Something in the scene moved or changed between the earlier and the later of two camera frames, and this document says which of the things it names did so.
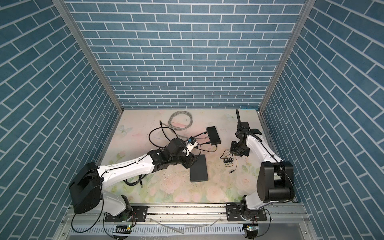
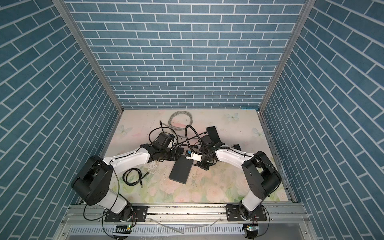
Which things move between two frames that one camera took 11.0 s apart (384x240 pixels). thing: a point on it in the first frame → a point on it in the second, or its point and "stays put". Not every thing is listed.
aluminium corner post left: (62, 5) stays put
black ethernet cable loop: (160, 128) stays put
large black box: (198, 171) → (181, 170)
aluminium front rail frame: (280, 222) stays put
